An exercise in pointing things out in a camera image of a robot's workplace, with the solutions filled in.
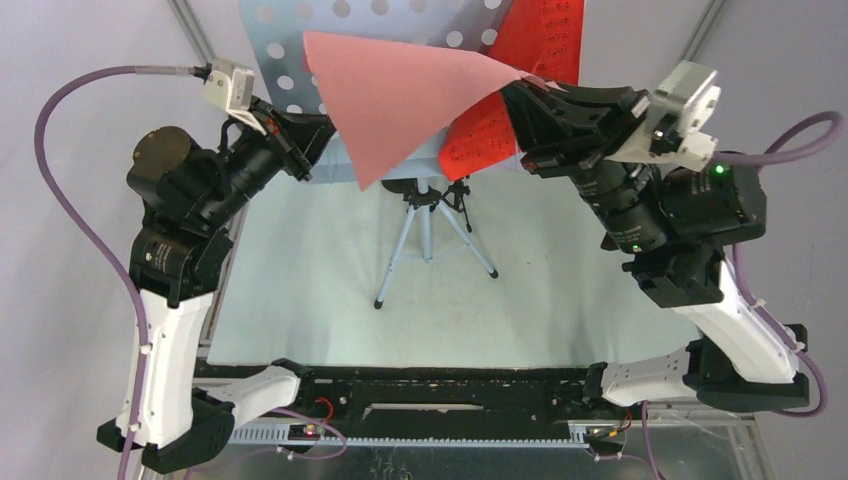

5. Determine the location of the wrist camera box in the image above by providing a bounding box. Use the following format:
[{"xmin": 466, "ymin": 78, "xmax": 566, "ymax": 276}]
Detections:
[
  {"xmin": 604, "ymin": 60, "xmax": 721, "ymax": 172},
  {"xmin": 203, "ymin": 58, "xmax": 265, "ymax": 133}
]

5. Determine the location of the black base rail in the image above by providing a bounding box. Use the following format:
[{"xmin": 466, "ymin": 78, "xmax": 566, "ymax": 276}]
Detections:
[{"xmin": 192, "ymin": 360, "xmax": 664, "ymax": 442}]

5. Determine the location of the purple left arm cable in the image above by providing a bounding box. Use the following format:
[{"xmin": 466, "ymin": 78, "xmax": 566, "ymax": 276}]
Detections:
[{"xmin": 34, "ymin": 64, "xmax": 346, "ymax": 480}]

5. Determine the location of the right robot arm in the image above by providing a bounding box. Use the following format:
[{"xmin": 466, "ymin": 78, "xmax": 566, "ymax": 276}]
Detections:
[{"xmin": 500, "ymin": 81, "xmax": 810, "ymax": 418}]

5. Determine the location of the red sheet music page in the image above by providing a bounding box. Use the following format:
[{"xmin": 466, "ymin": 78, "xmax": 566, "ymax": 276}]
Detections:
[{"xmin": 439, "ymin": 0, "xmax": 585, "ymax": 181}]

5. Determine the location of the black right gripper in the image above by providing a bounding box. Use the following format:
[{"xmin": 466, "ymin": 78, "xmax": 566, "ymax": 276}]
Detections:
[{"xmin": 488, "ymin": 66, "xmax": 673, "ymax": 258}]

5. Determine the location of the light blue music stand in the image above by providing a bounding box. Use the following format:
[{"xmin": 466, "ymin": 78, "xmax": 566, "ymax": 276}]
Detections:
[{"xmin": 240, "ymin": 1, "xmax": 528, "ymax": 188}]

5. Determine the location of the pink sheet music page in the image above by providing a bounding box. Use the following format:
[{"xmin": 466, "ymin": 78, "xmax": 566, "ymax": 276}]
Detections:
[{"xmin": 303, "ymin": 31, "xmax": 520, "ymax": 190}]

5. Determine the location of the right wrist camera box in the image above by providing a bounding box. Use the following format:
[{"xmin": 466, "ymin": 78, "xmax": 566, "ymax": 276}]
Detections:
[{"xmin": 604, "ymin": 60, "xmax": 721, "ymax": 172}]

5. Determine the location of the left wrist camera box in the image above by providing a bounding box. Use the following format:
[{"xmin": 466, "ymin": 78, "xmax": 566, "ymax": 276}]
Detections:
[{"xmin": 203, "ymin": 58, "xmax": 265, "ymax": 133}]

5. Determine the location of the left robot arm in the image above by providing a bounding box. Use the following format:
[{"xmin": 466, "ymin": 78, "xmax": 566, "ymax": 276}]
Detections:
[{"xmin": 97, "ymin": 111, "xmax": 335, "ymax": 474}]

